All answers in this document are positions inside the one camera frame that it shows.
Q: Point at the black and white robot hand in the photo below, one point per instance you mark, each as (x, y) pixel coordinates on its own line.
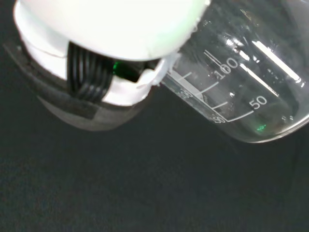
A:
(108, 26)

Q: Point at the black bench cloth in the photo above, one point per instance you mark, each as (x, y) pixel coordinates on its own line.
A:
(144, 183)

